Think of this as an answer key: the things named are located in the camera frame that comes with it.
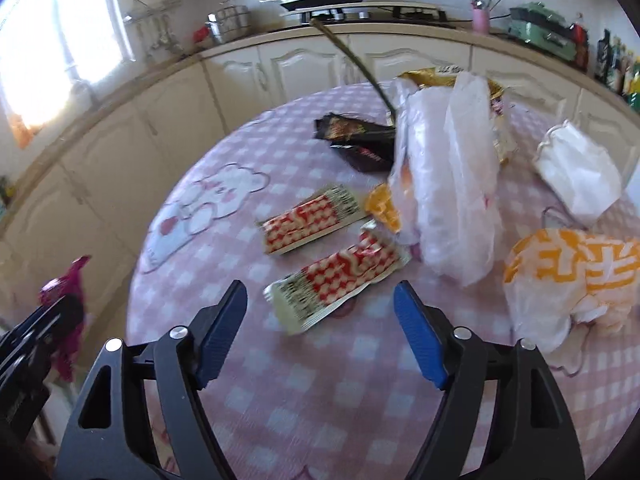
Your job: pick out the red label dark bottle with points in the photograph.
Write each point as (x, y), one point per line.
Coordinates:
(581, 47)

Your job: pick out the row of condiment bottles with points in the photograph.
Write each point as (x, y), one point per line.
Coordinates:
(620, 70)

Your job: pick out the small orange printed wrapper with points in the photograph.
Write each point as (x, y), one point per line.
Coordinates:
(381, 206)

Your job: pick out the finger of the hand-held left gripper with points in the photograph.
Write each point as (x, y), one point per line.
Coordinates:
(45, 327)

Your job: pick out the pink checked bear tablecloth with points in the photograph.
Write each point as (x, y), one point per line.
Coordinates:
(300, 410)

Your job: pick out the hanging kitchen utensils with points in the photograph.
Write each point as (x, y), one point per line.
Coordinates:
(157, 25)

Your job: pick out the red white checked wrapper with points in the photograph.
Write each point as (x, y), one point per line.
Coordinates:
(310, 220)
(340, 275)

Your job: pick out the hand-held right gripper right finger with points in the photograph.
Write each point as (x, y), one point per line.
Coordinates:
(420, 335)

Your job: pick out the kitchen window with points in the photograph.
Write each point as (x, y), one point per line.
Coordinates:
(60, 40)

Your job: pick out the gold foil snack bag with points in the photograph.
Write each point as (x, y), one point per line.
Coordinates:
(430, 78)

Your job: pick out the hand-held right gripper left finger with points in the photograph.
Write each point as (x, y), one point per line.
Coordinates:
(220, 332)

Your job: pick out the orange printed white plastic bag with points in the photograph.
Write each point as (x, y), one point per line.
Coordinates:
(560, 280)

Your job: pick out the pink utensil holder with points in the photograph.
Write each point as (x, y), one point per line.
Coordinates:
(481, 20)

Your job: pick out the small red dish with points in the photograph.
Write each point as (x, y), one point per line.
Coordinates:
(201, 34)

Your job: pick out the cream kitchen base cabinets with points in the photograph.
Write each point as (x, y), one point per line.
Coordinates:
(150, 125)

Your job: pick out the black gas stove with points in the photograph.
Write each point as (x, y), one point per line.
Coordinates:
(360, 10)

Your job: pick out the steel steamer pot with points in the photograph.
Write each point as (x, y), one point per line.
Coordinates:
(230, 22)

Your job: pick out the black red snack packet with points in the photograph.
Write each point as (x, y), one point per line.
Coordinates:
(367, 155)

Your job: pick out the beige kitchen countertop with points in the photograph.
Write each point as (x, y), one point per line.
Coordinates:
(280, 35)

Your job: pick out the green countertop cooker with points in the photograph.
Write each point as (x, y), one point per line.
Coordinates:
(540, 27)

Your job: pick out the white face mask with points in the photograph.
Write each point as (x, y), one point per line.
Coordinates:
(580, 175)

